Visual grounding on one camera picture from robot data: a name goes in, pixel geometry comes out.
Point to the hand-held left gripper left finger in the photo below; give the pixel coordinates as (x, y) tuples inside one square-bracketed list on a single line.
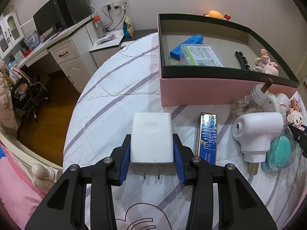
[(124, 163)]

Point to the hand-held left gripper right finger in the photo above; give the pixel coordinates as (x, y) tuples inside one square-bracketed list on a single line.
[(178, 165)]

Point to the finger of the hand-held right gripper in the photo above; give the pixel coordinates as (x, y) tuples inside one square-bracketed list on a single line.
[(301, 139)]

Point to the teal silicone brush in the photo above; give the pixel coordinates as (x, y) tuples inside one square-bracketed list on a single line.
[(279, 153)]

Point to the pink block toy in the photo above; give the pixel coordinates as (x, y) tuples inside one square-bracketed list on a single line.
[(296, 112)]

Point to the white charger plug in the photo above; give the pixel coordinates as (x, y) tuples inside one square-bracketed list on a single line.
[(151, 139)]

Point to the long blue foil box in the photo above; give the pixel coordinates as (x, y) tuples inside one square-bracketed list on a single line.
[(207, 136)]

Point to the white bear figurine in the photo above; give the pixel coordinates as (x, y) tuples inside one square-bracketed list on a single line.
[(281, 100)]

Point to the white plug-in repellent heater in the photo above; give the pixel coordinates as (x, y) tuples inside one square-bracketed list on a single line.
[(256, 129)]

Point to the pink storage box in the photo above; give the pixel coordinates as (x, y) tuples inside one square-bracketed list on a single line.
[(191, 91)]

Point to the pink pig figurine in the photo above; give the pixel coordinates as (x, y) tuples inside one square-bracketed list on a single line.
[(267, 66)]

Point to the black hair clip strip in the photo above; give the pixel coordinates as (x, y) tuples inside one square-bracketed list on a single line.
[(241, 58)]

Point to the clear box with green label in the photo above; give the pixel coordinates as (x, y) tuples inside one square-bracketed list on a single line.
[(203, 55)]

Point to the blue plastic case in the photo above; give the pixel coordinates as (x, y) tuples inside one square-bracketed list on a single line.
[(184, 45)]

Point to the clear repellent liquid bottle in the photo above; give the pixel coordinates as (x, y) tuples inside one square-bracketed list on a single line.
[(247, 103)]

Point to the pink bed blanket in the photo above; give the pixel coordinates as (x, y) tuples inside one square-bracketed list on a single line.
[(16, 191)]

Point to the white side table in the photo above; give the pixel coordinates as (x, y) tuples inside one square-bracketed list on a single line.
[(105, 52)]

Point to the black office chair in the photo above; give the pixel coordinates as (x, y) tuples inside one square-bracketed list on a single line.
[(31, 95)]

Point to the white desk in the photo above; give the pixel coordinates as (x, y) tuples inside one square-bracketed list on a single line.
[(69, 57)]

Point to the printed booklet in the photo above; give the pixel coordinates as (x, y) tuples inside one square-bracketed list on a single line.
[(108, 38)]

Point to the black-topped low bench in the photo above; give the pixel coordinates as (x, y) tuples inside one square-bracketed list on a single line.
[(141, 34)]

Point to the yellow blue snack bag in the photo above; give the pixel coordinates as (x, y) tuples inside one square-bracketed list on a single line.
[(128, 27)]

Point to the pink puffer coat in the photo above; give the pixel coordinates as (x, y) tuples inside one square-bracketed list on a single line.
[(6, 95)]

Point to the bottle with orange cap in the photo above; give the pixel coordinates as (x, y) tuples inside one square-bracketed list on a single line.
[(98, 26)]

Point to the red white toy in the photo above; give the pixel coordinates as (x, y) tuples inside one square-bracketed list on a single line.
[(227, 17)]

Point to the orange octopus plush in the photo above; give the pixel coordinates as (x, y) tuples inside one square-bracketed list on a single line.
[(214, 14)]

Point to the blue white package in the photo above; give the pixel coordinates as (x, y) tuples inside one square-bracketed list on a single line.
[(32, 42)]

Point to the black computer tower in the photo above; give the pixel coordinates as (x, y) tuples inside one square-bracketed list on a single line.
[(74, 7)]

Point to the black monitor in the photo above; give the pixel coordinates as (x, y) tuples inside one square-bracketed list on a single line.
[(45, 19)]

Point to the white glass-door cabinet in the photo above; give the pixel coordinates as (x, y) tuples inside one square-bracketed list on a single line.
[(12, 28)]

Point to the white bed frame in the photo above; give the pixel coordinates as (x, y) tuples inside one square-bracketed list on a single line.
[(42, 170)]

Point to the white wall outlet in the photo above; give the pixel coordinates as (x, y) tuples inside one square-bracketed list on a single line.
[(117, 4)]

